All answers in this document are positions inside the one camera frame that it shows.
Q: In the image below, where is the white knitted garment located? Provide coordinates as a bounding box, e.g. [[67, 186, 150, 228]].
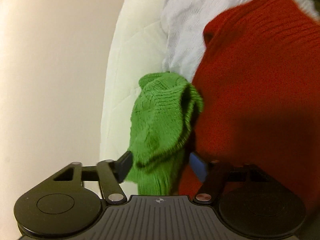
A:
[[161, 0, 319, 81]]

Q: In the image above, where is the green knitted sweater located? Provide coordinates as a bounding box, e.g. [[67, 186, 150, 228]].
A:
[[126, 72, 204, 196]]

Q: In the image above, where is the red knitted sweater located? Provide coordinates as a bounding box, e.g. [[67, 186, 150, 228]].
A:
[[192, 0, 319, 214]]

